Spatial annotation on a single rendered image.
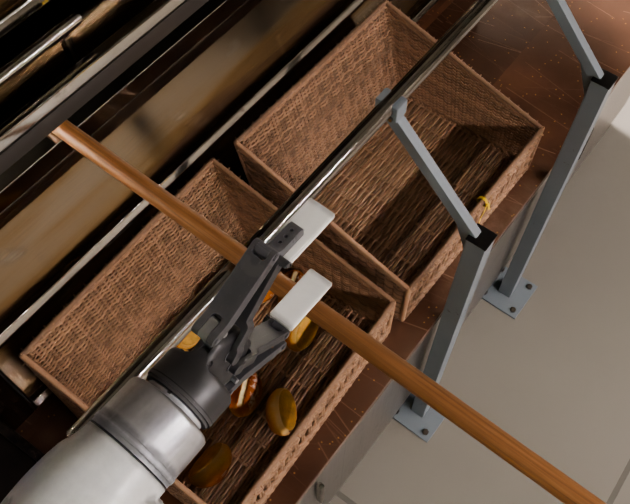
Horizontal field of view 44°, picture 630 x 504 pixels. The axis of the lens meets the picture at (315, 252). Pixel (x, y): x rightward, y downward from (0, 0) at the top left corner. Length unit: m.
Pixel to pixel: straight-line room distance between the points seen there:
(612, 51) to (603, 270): 0.69
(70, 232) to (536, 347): 1.49
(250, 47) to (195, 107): 0.17
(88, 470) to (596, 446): 1.87
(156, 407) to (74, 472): 0.08
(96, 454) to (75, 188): 0.81
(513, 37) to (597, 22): 0.25
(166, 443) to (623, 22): 2.01
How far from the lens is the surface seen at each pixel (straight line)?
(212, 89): 1.56
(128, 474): 0.67
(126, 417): 0.68
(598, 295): 2.57
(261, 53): 1.63
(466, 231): 1.44
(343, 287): 1.69
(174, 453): 0.69
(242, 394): 1.62
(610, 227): 2.72
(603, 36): 2.39
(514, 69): 2.23
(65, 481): 0.67
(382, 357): 1.03
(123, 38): 1.07
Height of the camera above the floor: 2.16
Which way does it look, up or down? 60 degrees down
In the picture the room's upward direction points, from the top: straight up
